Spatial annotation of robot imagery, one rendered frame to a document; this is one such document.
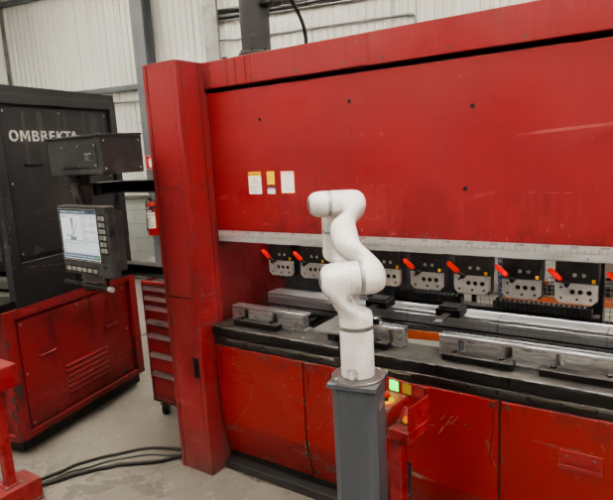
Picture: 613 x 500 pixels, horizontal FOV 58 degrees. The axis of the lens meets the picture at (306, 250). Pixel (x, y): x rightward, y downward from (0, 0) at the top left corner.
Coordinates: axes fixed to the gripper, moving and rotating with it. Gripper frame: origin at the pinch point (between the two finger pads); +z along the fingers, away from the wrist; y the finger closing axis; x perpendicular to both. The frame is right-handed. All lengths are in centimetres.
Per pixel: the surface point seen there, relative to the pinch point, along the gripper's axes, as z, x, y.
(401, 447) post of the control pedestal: 11, 53, -37
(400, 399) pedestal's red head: 0, 37, -35
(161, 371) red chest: 72, 20, 163
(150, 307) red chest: 35, -9, 165
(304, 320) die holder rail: 13.0, -1.1, 31.5
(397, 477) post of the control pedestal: 21, 62, -35
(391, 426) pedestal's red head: 0, 49, -34
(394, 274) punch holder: -13.9, -15.9, -21.8
